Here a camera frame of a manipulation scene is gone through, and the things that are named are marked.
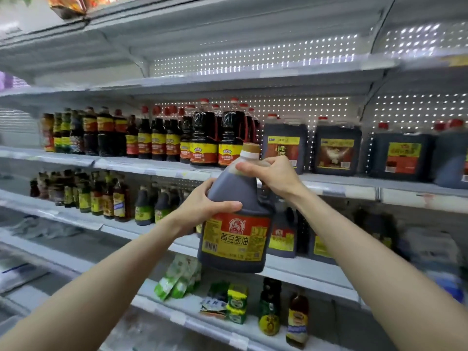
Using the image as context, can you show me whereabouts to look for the large amber cooking wine jug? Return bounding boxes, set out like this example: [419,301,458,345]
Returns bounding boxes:
[113,175,133,222]

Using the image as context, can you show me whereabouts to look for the blue-label oyster sauce bottle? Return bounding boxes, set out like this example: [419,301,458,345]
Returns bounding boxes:
[69,111,85,155]

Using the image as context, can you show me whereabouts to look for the yellow-capped green label bottle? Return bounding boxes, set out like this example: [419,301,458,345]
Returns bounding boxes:
[53,113,64,153]

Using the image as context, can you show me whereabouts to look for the rice vinegar jug green label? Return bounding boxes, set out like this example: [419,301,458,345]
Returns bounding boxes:
[154,188,174,224]

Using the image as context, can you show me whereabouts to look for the green-label oyster sauce bottle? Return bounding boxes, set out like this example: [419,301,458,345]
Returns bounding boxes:
[60,108,73,154]

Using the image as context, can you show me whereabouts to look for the pile of colourful snack packets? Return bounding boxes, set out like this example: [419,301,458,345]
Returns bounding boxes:
[44,0,129,18]

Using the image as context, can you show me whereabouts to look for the small amber bottle yellow label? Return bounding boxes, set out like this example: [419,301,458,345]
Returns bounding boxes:
[285,289,310,350]

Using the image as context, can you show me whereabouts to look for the pack of clear empty bottles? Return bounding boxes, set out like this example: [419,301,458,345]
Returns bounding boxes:
[102,325,220,351]

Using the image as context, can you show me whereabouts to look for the person's left hand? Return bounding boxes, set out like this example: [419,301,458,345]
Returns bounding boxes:
[173,179,244,234]

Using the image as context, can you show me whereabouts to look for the red label dark sauce bottle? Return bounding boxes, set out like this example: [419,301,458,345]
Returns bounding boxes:
[113,109,129,156]

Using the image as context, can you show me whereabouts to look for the person's right hand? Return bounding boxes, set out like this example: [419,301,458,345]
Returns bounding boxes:
[235,156,308,205]

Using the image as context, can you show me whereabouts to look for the person's right forearm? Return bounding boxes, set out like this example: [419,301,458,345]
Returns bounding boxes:
[289,188,468,351]

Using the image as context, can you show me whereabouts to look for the dark bottle orange label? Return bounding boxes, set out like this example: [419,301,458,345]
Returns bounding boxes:
[102,172,116,219]

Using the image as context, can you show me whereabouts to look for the green lidded seasoning tubs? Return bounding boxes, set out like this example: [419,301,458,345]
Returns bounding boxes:
[225,283,250,325]

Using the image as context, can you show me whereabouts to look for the small green bottle yellow label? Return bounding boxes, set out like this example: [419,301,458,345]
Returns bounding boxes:
[258,277,283,336]

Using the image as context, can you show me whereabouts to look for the person's left forearm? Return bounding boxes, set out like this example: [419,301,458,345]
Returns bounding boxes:
[0,215,187,351]

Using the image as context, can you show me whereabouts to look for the orange oyster sauce squeeze bottle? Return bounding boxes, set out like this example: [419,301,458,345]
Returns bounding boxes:
[41,113,57,152]

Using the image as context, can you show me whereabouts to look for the white green bag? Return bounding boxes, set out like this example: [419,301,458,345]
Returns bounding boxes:
[179,258,203,293]
[154,253,193,302]

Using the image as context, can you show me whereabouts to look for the row of dark red-capped bottles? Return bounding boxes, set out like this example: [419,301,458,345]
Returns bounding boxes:
[126,97,263,169]

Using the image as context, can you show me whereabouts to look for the white metal store shelving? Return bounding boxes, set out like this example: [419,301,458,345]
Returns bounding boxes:
[0,0,468,351]

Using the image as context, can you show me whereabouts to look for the black jug brown gold label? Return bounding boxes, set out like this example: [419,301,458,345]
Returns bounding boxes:
[313,117,363,177]

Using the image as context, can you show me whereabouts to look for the green packet white blue label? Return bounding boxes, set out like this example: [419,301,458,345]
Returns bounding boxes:
[199,281,229,320]

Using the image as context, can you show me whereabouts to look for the square soy sauce jug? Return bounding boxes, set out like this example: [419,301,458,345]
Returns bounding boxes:
[307,223,339,265]

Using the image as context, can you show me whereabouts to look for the blue white plastic bags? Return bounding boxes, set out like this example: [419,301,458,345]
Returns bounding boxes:
[3,215,63,242]

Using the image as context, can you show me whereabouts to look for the blue white packages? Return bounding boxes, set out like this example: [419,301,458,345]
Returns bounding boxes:
[402,226,468,304]

